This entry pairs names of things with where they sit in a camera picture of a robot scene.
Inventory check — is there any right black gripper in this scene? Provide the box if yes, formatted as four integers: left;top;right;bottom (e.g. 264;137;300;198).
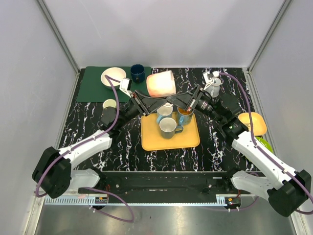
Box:
166;85;224;124

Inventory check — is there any orange interior blue mug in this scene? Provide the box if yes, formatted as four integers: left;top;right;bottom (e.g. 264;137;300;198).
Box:
177;108;193;126

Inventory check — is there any light blue footed mug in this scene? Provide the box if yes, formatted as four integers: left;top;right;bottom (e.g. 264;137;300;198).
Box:
205;82;222;98

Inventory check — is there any pink mug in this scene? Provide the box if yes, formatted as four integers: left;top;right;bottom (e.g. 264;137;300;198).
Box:
146;70;176;98

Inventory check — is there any light green mug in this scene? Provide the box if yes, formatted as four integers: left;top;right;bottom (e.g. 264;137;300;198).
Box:
102;99;117;109

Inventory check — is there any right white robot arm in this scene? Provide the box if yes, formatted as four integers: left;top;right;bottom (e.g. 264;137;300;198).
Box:
167;86;313;217

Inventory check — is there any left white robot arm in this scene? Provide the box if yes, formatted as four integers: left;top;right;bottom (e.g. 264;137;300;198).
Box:
32;91;167;198

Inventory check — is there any dark blue mug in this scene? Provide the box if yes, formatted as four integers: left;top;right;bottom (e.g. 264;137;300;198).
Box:
130;64;145;83

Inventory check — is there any white interior grey mug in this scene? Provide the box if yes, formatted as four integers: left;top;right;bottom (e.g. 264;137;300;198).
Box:
159;117;183;139

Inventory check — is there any cream bowl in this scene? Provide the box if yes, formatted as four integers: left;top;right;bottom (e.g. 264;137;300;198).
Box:
101;67;126;90

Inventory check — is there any orange plastic tray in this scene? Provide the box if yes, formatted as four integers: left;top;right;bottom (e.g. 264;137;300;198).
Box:
141;113;200;151

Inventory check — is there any dark green mat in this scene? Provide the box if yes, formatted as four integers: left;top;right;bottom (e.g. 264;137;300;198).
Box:
76;66;152;103

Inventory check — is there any yellow square plate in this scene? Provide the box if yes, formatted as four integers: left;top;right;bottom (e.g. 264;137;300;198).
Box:
238;112;267;136

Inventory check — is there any lime green plate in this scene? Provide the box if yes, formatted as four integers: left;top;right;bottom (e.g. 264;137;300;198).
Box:
243;136;273;162

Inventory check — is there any white mug blue handle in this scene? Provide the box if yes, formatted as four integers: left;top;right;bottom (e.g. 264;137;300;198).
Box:
156;102;173;124

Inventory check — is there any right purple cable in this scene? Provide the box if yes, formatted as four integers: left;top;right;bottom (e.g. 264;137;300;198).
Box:
219;72;313;215

